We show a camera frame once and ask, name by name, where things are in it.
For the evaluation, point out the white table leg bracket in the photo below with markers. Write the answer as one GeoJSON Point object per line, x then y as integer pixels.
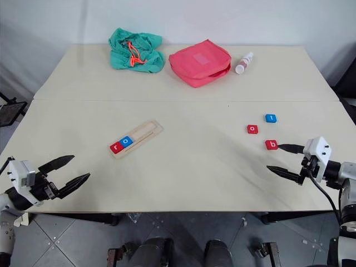
{"type": "Point", "coordinates": [23, 219]}

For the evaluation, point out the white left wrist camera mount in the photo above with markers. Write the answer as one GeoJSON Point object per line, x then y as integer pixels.
{"type": "Point", "coordinates": [19, 173]}

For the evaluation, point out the blue letter tile t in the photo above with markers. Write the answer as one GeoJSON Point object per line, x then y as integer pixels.
{"type": "Point", "coordinates": [271, 118]}

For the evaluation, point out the red letter tile b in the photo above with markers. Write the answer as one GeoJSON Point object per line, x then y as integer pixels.
{"type": "Point", "coordinates": [271, 145]}

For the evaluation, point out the blue letter tile o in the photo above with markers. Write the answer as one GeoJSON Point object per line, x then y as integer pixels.
{"type": "Point", "coordinates": [126, 142]}

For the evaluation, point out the black metal stand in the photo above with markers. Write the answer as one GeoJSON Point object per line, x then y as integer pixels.
{"type": "Point", "coordinates": [11, 111]}

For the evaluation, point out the red letter tile o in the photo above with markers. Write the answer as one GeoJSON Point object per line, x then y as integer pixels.
{"type": "Point", "coordinates": [252, 129]}

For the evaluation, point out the dark rounded shape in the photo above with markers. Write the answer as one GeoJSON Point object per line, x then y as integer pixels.
{"type": "Point", "coordinates": [150, 251]}
{"type": "Point", "coordinates": [218, 254]}

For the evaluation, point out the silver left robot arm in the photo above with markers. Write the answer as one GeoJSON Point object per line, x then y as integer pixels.
{"type": "Point", "coordinates": [5, 236]}

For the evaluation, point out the red letter tile r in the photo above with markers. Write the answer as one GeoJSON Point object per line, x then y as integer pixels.
{"type": "Point", "coordinates": [116, 148]}

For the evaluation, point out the pink zippered fabric pouch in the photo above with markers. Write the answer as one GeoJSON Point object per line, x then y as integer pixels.
{"type": "Point", "coordinates": [200, 64]}

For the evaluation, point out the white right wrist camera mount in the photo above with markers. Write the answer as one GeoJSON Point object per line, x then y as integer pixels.
{"type": "Point", "coordinates": [317, 150]}

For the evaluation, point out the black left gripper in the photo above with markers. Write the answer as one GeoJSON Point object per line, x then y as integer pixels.
{"type": "Point", "coordinates": [41, 187]}

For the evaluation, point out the clear plastic wrap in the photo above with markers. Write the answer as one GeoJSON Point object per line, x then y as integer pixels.
{"type": "Point", "coordinates": [134, 217]}

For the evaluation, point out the rusty metal bracket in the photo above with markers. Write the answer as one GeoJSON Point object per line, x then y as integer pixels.
{"type": "Point", "coordinates": [271, 253]}
{"type": "Point", "coordinates": [114, 256]}

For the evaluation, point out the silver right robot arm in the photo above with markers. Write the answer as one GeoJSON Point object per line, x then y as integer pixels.
{"type": "Point", "coordinates": [347, 172]}

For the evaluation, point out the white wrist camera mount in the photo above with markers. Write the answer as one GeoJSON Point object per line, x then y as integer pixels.
{"type": "Point", "coordinates": [19, 173]}
{"type": "Point", "coordinates": [317, 150]}

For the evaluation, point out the wooden tile tray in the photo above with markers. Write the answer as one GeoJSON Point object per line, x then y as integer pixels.
{"type": "Point", "coordinates": [146, 130]}

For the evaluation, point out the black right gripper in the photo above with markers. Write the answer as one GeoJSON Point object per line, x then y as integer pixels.
{"type": "Point", "coordinates": [307, 167]}

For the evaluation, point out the white bottle with pink label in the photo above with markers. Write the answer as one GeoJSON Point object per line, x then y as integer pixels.
{"type": "Point", "coordinates": [243, 63]}

